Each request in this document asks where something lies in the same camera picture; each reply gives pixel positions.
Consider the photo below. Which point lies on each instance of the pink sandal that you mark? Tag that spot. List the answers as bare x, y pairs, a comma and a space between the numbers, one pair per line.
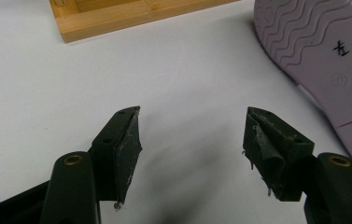
320, 68

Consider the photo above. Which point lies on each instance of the bamboo shoe rack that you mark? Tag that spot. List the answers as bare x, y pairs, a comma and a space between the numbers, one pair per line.
108, 23

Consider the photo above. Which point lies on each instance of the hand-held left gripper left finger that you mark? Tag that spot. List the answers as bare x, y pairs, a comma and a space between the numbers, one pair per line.
123, 155

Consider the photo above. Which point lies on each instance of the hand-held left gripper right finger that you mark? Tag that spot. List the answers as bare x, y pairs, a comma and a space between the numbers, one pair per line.
276, 155

